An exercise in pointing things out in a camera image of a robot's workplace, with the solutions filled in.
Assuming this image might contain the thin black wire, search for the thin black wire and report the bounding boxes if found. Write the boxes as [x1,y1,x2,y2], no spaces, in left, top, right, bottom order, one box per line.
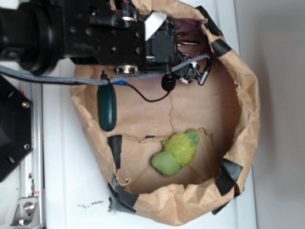
[101,70,176,103]

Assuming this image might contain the silver keys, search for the silver keys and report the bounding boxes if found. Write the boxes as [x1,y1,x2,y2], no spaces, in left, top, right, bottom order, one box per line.
[177,32,200,59]

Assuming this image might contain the dark green oval object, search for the dark green oval object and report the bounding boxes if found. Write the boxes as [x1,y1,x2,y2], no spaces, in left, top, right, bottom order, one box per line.
[98,84,117,132]

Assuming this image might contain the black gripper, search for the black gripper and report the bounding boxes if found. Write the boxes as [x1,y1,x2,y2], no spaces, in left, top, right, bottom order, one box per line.
[145,16,212,85]

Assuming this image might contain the grey braided cable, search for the grey braided cable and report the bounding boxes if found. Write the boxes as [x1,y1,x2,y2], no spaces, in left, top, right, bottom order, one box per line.
[0,53,211,85]

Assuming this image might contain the metal corner bracket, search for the metal corner bracket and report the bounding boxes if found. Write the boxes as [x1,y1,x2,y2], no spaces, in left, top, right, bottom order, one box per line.
[10,197,40,229]

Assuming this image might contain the white paper label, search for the white paper label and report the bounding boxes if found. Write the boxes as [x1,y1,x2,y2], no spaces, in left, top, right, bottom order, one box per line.
[145,12,167,42]

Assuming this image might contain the brown paper bag container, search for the brown paper bag container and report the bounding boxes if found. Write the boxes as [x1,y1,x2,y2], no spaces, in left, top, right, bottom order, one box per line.
[71,0,260,226]

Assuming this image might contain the aluminium extrusion rail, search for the aluminium extrusion rail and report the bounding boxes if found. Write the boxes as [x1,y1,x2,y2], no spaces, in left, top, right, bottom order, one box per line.
[20,82,46,229]

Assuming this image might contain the green plush toy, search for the green plush toy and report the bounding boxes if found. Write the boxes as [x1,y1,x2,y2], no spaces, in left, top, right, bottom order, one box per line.
[151,129,200,177]

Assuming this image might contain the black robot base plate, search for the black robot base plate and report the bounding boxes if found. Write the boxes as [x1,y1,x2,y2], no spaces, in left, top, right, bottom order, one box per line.
[0,76,32,182]

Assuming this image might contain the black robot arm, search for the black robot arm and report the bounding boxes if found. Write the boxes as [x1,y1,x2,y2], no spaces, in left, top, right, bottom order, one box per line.
[0,0,212,85]

